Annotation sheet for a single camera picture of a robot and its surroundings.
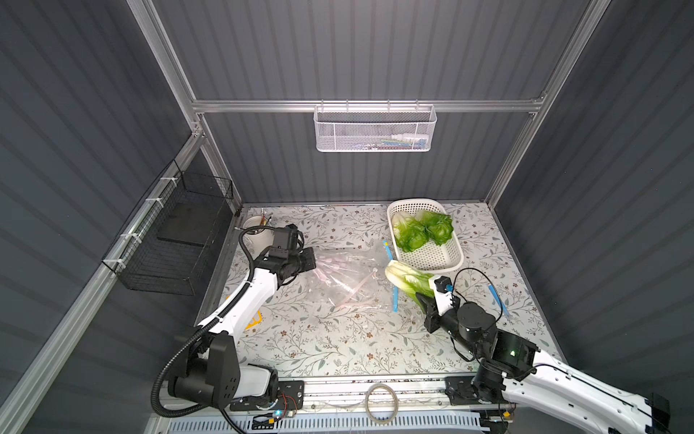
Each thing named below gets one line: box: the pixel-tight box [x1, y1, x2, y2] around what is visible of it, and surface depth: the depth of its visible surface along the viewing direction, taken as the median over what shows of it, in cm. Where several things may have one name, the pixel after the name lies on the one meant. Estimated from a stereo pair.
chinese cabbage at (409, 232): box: [392, 211, 431, 253], surface depth 104 cm
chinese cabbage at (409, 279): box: [384, 259, 435, 313], surface depth 76 cm
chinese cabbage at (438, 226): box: [419, 210, 454, 246], surface depth 101 cm
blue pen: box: [487, 283, 511, 317], surface depth 93 cm
